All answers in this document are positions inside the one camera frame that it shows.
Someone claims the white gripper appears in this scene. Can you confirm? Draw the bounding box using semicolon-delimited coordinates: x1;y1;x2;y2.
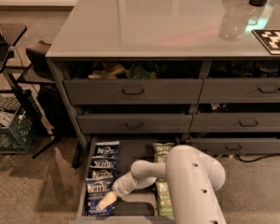
96;172;157;211

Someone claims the blue kettle chip bag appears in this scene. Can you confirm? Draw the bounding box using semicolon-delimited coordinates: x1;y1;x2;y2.
85;176;113;216
94;141;119;159
88;168;117;182
91;158;117;169

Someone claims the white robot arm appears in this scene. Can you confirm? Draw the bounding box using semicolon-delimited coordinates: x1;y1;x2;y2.
96;145;227;224

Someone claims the open bottom left drawer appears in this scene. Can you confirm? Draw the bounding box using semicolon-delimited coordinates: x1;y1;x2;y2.
69;135;175;224

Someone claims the front green Kettle chip bag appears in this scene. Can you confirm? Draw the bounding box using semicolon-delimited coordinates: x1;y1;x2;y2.
156;180;174;217

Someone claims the rear green Kettle chip bag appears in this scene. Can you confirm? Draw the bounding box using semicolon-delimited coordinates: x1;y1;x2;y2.
153;143;175;154

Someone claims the middle left grey drawer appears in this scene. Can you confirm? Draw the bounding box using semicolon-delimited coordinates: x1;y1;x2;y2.
77;105;192;134

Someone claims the grey drawer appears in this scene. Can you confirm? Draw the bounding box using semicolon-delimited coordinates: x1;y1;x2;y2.
63;61;204;105
190;104;280;133
186;137;280;155
198;61;280;105
77;105;192;134

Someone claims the top left grey drawer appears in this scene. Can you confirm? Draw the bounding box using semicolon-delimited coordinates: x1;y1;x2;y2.
63;61;204;105

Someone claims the tan snack bag in drawer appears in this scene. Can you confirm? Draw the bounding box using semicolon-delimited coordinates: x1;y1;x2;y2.
88;62;127;79

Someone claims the bottom right grey drawer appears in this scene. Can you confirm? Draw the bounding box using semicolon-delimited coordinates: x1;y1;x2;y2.
186;137;280;155

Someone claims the green snack bag in drawer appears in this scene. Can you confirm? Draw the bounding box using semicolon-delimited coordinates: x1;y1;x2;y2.
126;63;159;78

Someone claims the grey drawer cabinet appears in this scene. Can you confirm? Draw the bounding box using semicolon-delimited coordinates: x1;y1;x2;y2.
47;0;280;146

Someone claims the top right grey drawer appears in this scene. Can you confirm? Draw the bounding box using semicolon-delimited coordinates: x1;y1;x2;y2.
198;61;280;105

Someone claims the middle right grey drawer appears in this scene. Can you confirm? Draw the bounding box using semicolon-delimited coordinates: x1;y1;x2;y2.
190;104;280;133

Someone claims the green plastic crate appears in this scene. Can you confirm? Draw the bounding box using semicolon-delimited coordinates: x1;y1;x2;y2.
0;91;35;153

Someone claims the black folding stand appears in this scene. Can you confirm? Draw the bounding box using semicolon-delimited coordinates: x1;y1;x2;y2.
0;0;63;161

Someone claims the black white marker tag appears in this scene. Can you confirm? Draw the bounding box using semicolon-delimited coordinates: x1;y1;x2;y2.
252;29;280;55

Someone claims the black floor cable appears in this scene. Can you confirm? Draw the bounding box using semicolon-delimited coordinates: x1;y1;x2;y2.
233;153;280;164

